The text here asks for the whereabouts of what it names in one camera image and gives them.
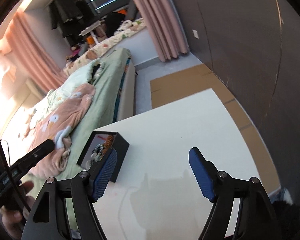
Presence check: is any black open jewelry box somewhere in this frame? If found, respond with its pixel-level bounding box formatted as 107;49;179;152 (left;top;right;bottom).
77;131;130;183

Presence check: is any person's left hand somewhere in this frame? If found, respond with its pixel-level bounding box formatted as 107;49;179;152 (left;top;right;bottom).
0;180;35;239

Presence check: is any pink fleece blanket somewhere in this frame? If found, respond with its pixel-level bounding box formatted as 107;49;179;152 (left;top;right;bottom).
29;83;96;179

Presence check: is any bed with green sheet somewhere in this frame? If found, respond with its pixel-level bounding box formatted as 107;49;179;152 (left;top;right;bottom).
22;47;137;238

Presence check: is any flat brown cardboard sheet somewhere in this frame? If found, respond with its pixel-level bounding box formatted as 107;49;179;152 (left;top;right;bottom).
150;64;281;194

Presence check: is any light green pillow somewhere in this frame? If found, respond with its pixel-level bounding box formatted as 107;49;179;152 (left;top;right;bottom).
46;59;100;106

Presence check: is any floral patterned quilt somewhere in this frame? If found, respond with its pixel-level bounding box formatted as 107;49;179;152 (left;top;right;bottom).
63;18;146;76

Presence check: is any pink curtain by window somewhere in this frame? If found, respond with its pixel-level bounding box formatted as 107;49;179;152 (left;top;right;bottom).
6;12;67;92

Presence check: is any dark brown wardrobe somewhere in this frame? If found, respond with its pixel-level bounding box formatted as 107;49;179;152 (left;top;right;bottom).
173;0;300;205

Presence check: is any white wall switch plate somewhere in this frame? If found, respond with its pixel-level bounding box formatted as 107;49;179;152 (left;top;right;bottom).
192;29;199;39

